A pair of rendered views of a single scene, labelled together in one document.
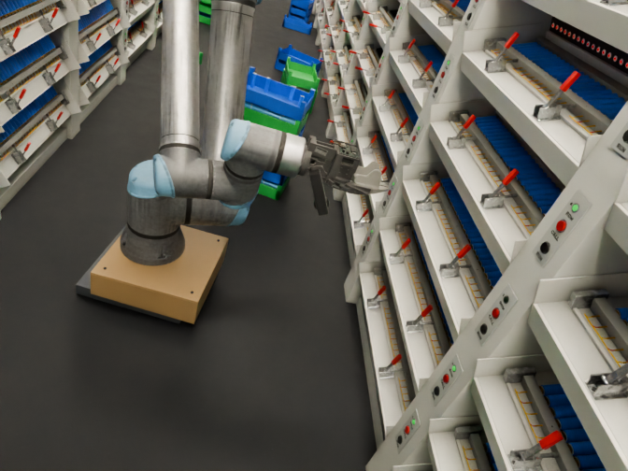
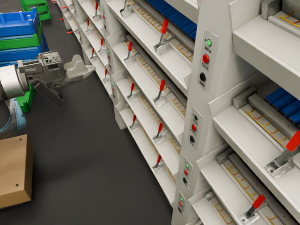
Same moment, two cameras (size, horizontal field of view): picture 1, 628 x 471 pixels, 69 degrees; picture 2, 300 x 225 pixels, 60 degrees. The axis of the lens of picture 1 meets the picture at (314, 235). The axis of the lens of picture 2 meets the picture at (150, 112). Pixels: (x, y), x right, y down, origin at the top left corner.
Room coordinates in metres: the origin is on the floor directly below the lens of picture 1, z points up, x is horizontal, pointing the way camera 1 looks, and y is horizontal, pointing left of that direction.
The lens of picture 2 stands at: (0.24, -0.15, 1.12)
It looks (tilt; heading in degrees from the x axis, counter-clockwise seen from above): 44 degrees down; 348
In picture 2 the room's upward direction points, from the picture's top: straight up
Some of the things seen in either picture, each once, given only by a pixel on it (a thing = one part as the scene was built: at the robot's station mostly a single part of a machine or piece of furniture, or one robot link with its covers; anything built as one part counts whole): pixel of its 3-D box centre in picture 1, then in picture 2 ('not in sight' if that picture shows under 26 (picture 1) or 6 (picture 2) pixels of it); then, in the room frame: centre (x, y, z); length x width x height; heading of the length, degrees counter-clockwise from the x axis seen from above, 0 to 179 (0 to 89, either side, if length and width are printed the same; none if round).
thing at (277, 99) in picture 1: (275, 92); (10, 22); (1.88, 0.36, 0.44); 0.30 x 0.20 x 0.08; 90
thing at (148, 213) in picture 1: (159, 195); not in sight; (1.05, 0.46, 0.34); 0.17 x 0.15 x 0.18; 118
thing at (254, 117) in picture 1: (270, 110); (14, 34); (1.88, 0.36, 0.36); 0.30 x 0.20 x 0.08; 90
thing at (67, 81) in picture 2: (350, 184); (67, 79); (0.91, -0.04, 0.66); 0.09 x 0.05 x 0.02; 104
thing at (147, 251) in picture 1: (153, 232); not in sight; (1.05, 0.46, 0.20); 0.19 x 0.19 x 0.10
